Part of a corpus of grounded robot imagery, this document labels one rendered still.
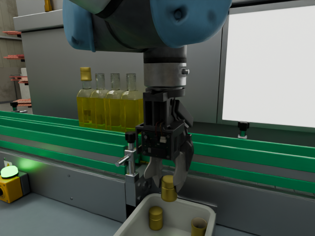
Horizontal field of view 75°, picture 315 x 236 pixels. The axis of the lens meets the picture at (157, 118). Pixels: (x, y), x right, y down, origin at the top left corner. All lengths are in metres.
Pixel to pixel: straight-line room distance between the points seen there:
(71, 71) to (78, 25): 0.73
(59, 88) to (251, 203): 0.89
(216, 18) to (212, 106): 0.52
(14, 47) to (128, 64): 8.89
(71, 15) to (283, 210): 0.56
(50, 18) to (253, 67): 0.82
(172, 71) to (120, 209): 0.40
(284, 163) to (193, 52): 0.40
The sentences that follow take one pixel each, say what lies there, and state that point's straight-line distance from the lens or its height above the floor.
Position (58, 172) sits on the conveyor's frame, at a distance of 0.69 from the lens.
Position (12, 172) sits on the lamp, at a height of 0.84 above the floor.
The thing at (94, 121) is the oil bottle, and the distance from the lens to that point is 0.71.
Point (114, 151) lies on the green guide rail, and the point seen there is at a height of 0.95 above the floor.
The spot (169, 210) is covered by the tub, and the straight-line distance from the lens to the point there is 0.56.
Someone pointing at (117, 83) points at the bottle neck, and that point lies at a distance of 0.65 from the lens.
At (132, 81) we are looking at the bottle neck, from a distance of 0.62.
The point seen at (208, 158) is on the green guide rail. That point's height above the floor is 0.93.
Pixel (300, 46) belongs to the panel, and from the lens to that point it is 0.68.
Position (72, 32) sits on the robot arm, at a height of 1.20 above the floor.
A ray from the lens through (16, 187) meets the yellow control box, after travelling 0.80.
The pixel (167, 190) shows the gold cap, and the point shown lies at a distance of 0.44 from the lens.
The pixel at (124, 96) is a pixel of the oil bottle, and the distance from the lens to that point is 0.62.
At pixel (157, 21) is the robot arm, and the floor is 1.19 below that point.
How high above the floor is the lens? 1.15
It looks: 13 degrees down
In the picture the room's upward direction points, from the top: straight up
